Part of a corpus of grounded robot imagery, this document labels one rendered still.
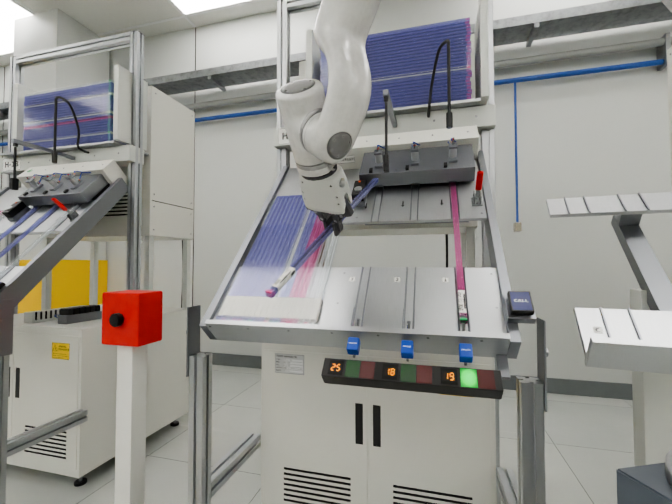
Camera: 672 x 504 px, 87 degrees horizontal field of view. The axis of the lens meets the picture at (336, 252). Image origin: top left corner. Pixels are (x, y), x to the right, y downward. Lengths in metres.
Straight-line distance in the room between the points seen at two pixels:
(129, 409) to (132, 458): 0.15
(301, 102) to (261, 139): 2.59
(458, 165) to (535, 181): 1.75
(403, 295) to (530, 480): 0.42
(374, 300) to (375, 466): 0.57
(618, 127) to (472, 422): 2.37
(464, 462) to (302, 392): 0.50
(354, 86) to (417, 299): 0.46
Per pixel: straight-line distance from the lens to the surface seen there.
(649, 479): 0.41
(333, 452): 1.24
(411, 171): 1.11
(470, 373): 0.75
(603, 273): 2.91
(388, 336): 0.76
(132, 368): 1.29
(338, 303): 0.84
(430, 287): 0.85
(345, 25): 0.66
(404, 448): 1.19
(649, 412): 1.00
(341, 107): 0.59
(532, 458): 0.87
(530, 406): 0.83
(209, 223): 3.32
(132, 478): 1.41
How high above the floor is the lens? 0.87
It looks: 2 degrees up
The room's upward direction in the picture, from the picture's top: straight up
